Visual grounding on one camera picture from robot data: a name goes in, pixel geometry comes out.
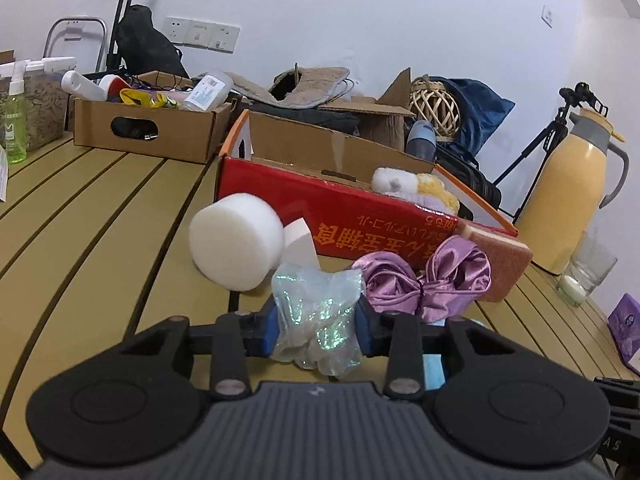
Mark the grey felt boots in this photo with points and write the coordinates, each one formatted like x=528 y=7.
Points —
x=310 y=87

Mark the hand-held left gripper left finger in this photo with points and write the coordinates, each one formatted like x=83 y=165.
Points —
x=270 y=330

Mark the red cardboard box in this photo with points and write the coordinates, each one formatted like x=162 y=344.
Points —
x=350 y=210

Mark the open cardboard box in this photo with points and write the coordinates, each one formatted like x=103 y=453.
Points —
x=380 y=120

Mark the purple tissue box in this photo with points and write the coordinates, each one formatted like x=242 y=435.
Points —
x=627 y=330

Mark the wall socket panel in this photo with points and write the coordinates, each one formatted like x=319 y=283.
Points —
x=202 y=35

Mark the red white tube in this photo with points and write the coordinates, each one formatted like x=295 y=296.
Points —
x=114 y=86

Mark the blue grey bottle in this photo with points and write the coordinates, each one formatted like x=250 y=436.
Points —
x=421 y=140

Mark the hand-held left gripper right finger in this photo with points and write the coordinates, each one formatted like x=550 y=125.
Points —
x=363 y=330

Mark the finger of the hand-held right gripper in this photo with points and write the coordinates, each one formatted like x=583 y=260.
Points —
x=622 y=400

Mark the yellow thermos jug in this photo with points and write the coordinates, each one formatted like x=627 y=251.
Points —
x=565 y=195

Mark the white wedge sponge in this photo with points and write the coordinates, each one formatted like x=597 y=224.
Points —
x=300 y=242

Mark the purple satin scrunchie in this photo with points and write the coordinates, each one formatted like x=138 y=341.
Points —
x=440 y=270

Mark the blue blanket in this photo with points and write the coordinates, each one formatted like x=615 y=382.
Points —
x=482 y=110

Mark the brown cardboard tray box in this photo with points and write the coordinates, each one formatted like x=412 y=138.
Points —
x=150 y=132

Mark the black trolley bag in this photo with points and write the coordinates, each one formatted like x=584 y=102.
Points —
x=147 y=45

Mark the white round sponge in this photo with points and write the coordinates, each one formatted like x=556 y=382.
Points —
x=235 y=240

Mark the iridescent scrunchie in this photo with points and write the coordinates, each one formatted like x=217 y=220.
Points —
x=315 y=310

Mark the white yellow plush toy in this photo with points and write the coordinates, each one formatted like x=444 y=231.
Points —
x=400 y=182

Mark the yellow plastic item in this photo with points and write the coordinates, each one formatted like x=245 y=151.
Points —
x=147 y=99

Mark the black case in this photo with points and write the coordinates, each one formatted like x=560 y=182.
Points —
x=472 y=175

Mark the black tripod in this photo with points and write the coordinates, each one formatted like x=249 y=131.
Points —
x=540 y=145

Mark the wicker ball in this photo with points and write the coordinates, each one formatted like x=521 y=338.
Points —
x=435 y=107

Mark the white light switch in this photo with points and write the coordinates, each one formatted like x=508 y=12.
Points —
x=547 y=16

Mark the clear labelled bottle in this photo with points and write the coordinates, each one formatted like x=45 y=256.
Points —
x=207 y=91

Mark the glass cup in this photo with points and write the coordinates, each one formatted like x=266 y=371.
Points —
x=587 y=272

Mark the clear food container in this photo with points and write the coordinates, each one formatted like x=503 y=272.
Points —
x=47 y=110

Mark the green spray bottle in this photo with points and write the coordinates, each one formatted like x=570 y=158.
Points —
x=14 y=130

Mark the chrome folding stool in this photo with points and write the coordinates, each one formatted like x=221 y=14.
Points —
x=75 y=22

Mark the white plastic bottle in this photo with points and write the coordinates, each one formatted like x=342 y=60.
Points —
x=82 y=85

